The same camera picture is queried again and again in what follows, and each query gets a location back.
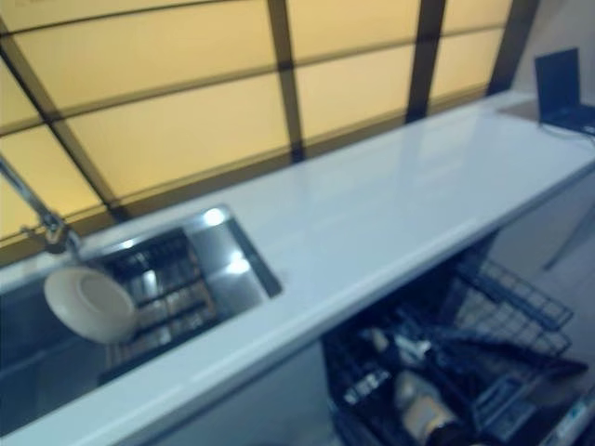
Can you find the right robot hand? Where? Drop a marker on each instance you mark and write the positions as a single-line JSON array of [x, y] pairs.
[[420, 348]]

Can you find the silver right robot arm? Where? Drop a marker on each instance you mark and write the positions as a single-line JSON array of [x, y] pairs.
[[427, 399]]

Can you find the built-in dishwasher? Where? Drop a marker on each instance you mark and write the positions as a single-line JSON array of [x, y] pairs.
[[572, 418]]

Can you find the white cabinet door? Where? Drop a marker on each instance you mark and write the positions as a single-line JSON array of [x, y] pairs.
[[260, 404]]

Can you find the stainless steel sink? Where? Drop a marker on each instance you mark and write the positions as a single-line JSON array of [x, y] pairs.
[[232, 274]]

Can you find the tan flat board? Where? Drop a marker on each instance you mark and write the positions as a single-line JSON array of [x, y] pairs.
[[518, 110]]

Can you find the black roll-up drying rack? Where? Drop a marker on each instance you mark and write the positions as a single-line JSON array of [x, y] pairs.
[[167, 288]]

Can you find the black laptop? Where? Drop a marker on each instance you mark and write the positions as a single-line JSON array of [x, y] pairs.
[[560, 88]]

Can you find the chrome gooseneck faucet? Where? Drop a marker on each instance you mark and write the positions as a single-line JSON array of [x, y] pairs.
[[44, 218]]

